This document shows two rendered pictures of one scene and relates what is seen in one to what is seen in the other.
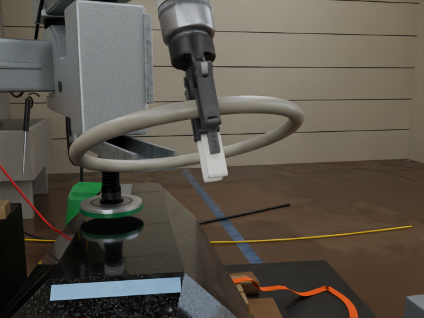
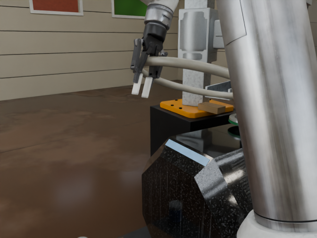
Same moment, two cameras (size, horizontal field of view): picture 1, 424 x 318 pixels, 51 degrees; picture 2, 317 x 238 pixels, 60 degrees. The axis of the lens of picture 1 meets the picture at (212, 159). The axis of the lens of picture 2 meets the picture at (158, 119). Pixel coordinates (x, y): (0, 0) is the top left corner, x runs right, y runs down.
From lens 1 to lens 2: 0.91 m
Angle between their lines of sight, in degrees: 63
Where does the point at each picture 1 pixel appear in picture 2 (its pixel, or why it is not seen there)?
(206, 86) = (135, 51)
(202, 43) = (148, 29)
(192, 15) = (147, 15)
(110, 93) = not seen: hidden behind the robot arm
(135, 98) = not seen: hidden behind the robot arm
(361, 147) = not seen: outside the picture
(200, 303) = (214, 178)
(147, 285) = (196, 156)
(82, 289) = (175, 146)
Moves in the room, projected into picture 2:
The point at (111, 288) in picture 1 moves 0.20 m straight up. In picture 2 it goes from (183, 150) to (185, 111)
